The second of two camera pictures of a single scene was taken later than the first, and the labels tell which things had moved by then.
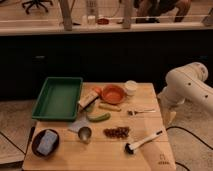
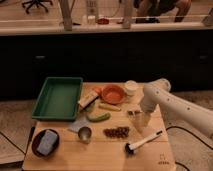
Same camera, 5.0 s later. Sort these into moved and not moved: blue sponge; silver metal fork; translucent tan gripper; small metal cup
Moved: translucent tan gripper
Not moved: silver metal fork; small metal cup; blue sponge
